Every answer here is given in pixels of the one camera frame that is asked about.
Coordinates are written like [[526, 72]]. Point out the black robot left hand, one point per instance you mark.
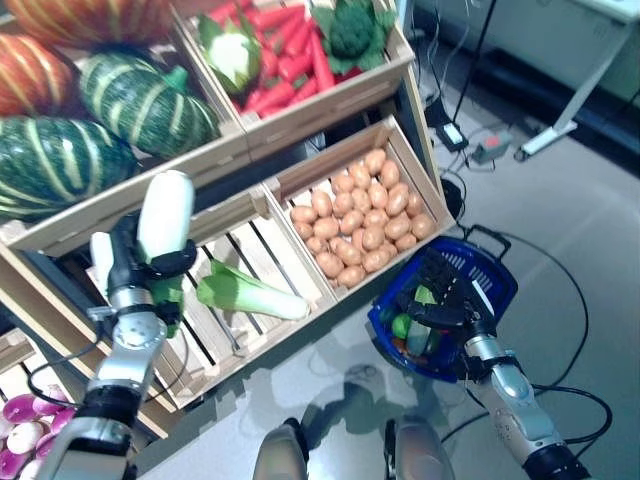
[[122, 260]]

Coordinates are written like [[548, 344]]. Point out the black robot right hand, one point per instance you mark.
[[450, 300]]

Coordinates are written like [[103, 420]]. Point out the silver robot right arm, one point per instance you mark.
[[515, 400]]

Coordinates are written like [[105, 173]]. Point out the blue plastic shopping basket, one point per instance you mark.
[[435, 371]]

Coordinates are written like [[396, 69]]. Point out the wooden crate of pumpkins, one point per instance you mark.
[[90, 215]]

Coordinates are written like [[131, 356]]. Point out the small orange carrot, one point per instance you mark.
[[400, 345]]

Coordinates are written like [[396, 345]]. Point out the wooden produce display stand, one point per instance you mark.
[[55, 285]]

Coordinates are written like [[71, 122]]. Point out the brown potato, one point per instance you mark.
[[421, 226], [352, 275], [389, 174], [376, 260], [303, 215], [330, 262], [375, 161], [342, 183], [321, 202], [359, 176]]

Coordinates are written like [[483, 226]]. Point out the black round floor object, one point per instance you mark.
[[452, 196]]

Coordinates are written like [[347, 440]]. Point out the large green striped pumpkin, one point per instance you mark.
[[55, 165]]

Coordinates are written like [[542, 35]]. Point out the wooden crate of potatoes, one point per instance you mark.
[[422, 177]]

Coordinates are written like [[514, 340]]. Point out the wooden crate of turnips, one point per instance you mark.
[[15, 350]]

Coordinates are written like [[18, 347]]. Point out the silver robot right leg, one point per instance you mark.
[[417, 447]]

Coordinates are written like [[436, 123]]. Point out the silver robot leg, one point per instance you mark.
[[277, 452], [417, 447]]

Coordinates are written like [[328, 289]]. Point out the green striped pumpkin with stem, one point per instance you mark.
[[145, 102]]

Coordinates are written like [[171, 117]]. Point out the grey box red button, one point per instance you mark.
[[492, 146]]

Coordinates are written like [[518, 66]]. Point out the purple white turnip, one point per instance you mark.
[[54, 422], [22, 407], [25, 436], [10, 460]]

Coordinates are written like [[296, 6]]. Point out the white desk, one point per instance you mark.
[[547, 140]]

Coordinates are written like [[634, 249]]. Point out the red carrot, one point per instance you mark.
[[227, 11], [322, 62], [277, 16], [306, 89], [272, 97]]

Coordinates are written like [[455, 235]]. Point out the wooden crate of carrots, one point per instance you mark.
[[325, 115]]

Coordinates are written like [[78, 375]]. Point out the silver robot left leg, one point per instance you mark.
[[277, 452]]

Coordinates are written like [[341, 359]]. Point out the white cauliflower green leaves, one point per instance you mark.
[[230, 52]]

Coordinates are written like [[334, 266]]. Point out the large orange striped pumpkin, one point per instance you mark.
[[75, 20]]

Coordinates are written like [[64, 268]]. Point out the green broccoli with leaves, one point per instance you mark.
[[350, 27]]

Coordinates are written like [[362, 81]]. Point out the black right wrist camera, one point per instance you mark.
[[472, 367]]

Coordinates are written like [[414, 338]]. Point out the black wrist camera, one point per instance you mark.
[[472, 367], [171, 317]]

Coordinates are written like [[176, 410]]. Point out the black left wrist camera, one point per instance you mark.
[[171, 317]]

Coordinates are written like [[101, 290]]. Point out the black camera pole with base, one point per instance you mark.
[[452, 137]]

